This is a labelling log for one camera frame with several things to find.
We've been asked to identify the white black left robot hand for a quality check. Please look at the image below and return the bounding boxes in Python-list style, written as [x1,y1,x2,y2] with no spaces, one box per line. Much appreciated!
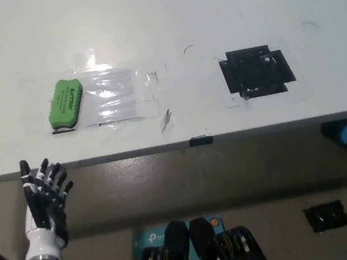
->
[13,154,83,260]

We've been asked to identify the green whiteboard eraser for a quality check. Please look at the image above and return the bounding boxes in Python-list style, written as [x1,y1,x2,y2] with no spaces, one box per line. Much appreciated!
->
[43,77,88,132]

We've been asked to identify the teal cardboard router box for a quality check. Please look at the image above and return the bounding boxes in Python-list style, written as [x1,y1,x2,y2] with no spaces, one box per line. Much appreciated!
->
[130,212,230,260]

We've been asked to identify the clear tape patch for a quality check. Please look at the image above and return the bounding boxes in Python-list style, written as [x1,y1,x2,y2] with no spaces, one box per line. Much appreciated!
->
[72,41,163,129]

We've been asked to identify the black tape square patch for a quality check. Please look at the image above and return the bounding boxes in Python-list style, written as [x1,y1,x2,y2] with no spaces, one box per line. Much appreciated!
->
[216,41,298,103]

